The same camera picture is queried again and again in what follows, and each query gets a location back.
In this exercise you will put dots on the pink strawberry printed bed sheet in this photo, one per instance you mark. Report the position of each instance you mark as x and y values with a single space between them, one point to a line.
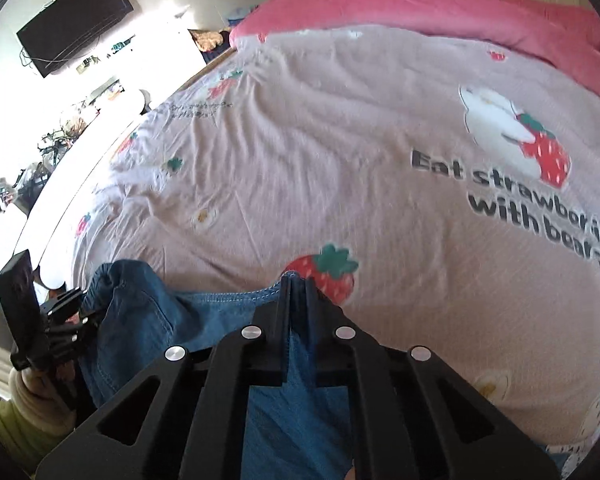
360 170

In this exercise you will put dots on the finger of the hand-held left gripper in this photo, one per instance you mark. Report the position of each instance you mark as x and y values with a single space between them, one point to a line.
75 335
65 302

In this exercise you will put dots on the cluttered white desk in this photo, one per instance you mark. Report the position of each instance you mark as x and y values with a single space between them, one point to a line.
25 195

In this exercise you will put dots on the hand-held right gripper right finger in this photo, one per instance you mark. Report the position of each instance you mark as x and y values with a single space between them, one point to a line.
325 340

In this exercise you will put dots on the pink plush blanket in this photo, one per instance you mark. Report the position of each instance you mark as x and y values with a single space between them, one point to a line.
430 15

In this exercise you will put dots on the black wall television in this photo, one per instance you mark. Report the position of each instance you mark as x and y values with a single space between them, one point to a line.
75 20

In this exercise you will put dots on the blue denim pants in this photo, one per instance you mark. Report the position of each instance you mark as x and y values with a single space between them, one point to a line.
145 330

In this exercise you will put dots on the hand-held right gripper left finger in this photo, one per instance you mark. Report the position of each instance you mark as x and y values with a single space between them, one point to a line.
272 340

